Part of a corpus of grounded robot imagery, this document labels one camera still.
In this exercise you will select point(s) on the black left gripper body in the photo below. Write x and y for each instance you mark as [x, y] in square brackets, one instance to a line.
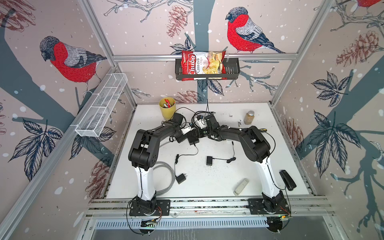
[181, 137]

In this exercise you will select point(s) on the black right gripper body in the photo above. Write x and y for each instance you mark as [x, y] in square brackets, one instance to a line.
[205, 131]

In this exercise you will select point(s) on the black ribbed power brick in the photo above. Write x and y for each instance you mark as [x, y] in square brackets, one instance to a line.
[193, 137]

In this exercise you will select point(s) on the black wall plug adapter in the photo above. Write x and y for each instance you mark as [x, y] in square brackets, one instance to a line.
[182, 177]

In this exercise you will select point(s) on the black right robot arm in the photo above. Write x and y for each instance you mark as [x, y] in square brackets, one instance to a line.
[256, 148]

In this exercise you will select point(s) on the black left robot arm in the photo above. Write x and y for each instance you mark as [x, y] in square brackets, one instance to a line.
[144, 153]

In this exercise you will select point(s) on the yellow pen cup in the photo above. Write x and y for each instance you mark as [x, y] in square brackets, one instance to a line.
[168, 107]

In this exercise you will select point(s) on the red cassava chips bag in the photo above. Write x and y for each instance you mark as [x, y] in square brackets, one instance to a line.
[202, 63]

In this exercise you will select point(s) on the beige power strip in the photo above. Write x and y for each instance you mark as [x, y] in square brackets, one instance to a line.
[240, 187]

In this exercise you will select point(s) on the black stapler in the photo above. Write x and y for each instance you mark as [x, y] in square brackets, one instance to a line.
[288, 180]

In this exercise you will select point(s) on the black wire wall basket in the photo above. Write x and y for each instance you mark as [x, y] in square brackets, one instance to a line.
[231, 66]

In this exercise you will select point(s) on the white mesh wall shelf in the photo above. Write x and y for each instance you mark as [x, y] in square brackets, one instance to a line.
[98, 113]

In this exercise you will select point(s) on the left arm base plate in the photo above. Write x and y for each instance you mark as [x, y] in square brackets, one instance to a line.
[154, 207]

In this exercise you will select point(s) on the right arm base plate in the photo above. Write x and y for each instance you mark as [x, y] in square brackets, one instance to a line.
[262, 207]

